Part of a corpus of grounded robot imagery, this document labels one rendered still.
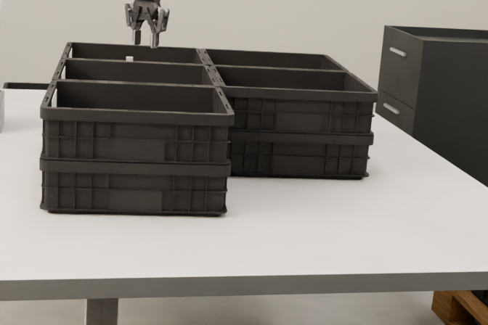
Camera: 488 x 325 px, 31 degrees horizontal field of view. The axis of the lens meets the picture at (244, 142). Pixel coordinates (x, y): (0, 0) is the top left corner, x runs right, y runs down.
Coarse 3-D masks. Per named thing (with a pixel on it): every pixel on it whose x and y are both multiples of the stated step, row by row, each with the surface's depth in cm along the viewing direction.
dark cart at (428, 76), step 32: (384, 32) 390; (416, 32) 393; (448, 32) 396; (480, 32) 400; (384, 64) 390; (416, 64) 355; (448, 64) 353; (480, 64) 356; (384, 96) 389; (416, 96) 354; (448, 96) 357; (480, 96) 360; (416, 128) 358; (448, 128) 361; (480, 128) 364; (448, 160) 365; (480, 160) 368
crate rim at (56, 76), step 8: (64, 64) 226; (128, 64) 233; (136, 64) 233; (144, 64) 233; (152, 64) 234; (160, 64) 234; (168, 64) 234; (176, 64) 235; (184, 64) 236; (56, 72) 212; (208, 72) 227; (64, 80) 203; (72, 80) 204; (80, 80) 205; (88, 80) 205; (216, 80) 217
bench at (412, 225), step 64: (384, 128) 279; (0, 192) 193; (256, 192) 205; (320, 192) 209; (384, 192) 212; (448, 192) 216; (0, 256) 158; (64, 256) 160; (128, 256) 162; (192, 256) 165; (256, 256) 167; (320, 256) 169; (384, 256) 171; (448, 256) 174
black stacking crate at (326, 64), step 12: (216, 60) 266; (228, 60) 267; (240, 60) 267; (252, 60) 268; (264, 60) 268; (276, 60) 269; (288, 60) 269; (300, 60) 270; (312, 60) 270; (324, 60) 269
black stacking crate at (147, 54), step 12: (72, 48) 259; (84, 48) 260; (96, 48) 260; (108, 48) 261; (120, 48) 261; (132, 48) 262; (144, 48) 262; (144, 60) 263; (156, 60) 264; (168, 60) 264; (180, 60) 265; (192, 60) 265
